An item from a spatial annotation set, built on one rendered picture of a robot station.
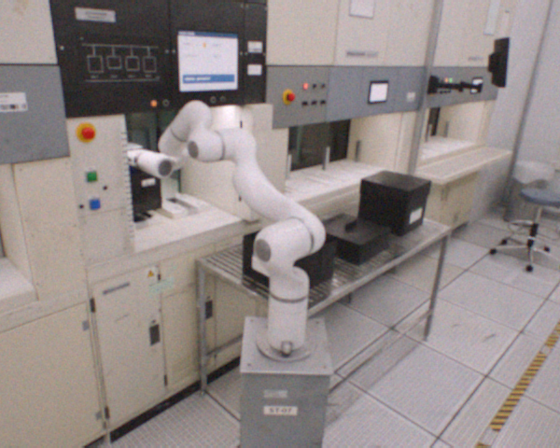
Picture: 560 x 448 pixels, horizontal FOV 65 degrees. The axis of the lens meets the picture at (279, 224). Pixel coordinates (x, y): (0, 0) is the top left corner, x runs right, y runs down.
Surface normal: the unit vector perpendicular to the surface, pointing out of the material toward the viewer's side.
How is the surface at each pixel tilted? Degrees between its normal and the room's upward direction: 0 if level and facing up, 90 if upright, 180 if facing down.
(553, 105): 90
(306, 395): 90
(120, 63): 90
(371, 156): 90
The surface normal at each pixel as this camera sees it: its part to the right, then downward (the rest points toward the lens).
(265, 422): 0.02, 0.38
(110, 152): 0.72, 0.29
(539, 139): -0.69, 0.24
